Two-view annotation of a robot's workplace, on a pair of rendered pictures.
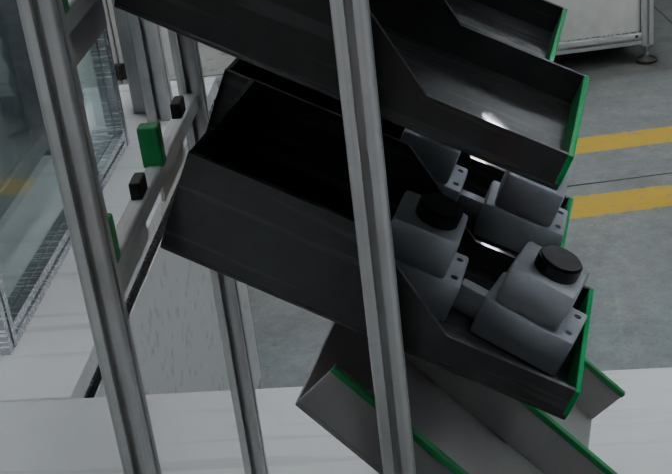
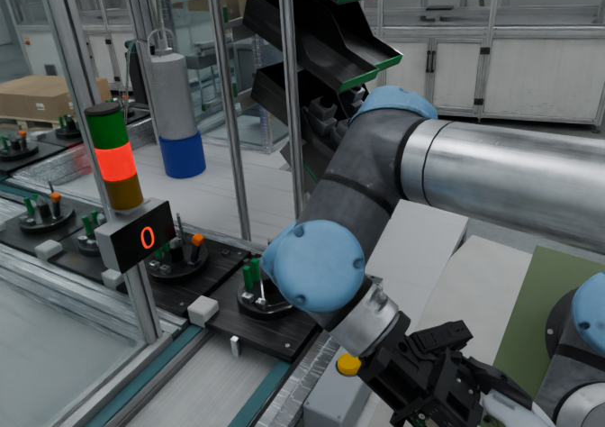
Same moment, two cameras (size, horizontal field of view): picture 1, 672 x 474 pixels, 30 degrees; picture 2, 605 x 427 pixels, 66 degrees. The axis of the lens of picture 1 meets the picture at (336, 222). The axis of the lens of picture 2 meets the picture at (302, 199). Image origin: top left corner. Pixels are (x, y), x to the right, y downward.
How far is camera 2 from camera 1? 47 cm
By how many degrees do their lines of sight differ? 22
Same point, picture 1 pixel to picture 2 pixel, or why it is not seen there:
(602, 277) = not seen: hidden behind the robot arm
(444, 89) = (329, 63)
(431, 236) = (320, 107)
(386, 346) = (293, 133)
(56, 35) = (218, 26)
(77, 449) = (270, 181)
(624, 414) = (435, 213)
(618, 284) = not seen: hidden behind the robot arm
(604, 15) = (580, 109)
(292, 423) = not seen: hidden behind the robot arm
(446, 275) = (324, 122)
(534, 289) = (343, 129)
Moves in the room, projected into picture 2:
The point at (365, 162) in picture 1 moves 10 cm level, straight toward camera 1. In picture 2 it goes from (289, 76) to (266, 88)
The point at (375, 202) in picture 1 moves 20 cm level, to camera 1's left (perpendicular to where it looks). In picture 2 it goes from (290, 87) to (206, 83)
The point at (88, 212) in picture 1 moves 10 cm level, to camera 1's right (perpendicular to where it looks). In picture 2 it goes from (224, 78) to (265, 80)
